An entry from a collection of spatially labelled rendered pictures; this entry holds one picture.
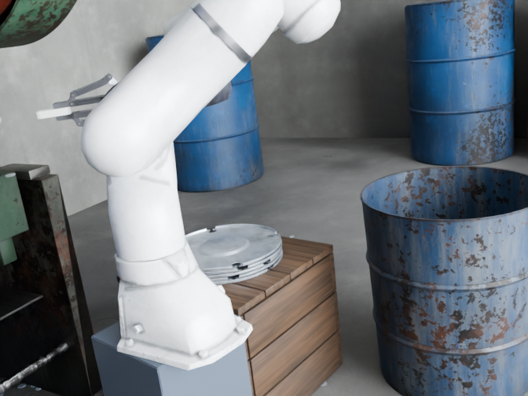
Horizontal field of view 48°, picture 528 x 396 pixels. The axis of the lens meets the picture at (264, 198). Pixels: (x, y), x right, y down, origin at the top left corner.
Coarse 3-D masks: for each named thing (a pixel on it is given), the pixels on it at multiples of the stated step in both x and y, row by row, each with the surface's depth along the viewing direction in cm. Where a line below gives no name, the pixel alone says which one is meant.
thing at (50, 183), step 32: (32, 192) 142; (32, 224) 145; (64, 224) 145; (32, 256) 150; (64, 256) 145; (32, 288) 154; (64, 288) 147; (32, 320) 159; (64, 320) 151; (0, 352) 173; (32, 352) 164; (64, 352) 156; (32, 384) 169; (64, 384) 160; (96, 384) 157
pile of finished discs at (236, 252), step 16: (240, 224) 162; (192, 240) 156; (208, 240) 152; (224, 240) 151; (240, 240) 150; (256, 240) 150; (272, 240) 149; (208, 256) 144; (224, 256) 143; (240, 256) 141; (256, 256) 140; (272, 256) 141; (208, 272) 136; (224, 272) 135; (240, 272) 136; (256, 272) 138
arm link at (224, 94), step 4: (228, 84) 133; (224, 88) 133; (228, 88) 134; (220, 92) 133; (224, 92) 134; (228, 92) 134; (216, 96) 133; (220, 96) 134; (224, 96) 135; (228, 96) 136; (212, 100) 134; (216, 100) 135; (220, 100) 135; (224, 100) 136; (208, 104) 135; (212, 104) 136
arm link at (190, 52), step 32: (192, 32) 82; (160, 64) 82; (192, 64) 82; (224, 64) 83; (128, 96) 80; (160, 96) 82; (192, 96) 84; (96, 128) 78; (128, 128) 78; (160, 128) 81; (96, 160) 79; (128, 160) 79
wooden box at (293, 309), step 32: (288, 256) 148; (320, 256) 147; (224, 288) 134; (256, 288) 133; (288, 288) 138; (320, 288) 149; (256, 320) 129; (288, 320) 139; (320, 320) 150; (256, 352) 130; (288, 352) 140; (320, 352) 152; (256, 384) 132; (288, 384) 142; (320, 384) 153
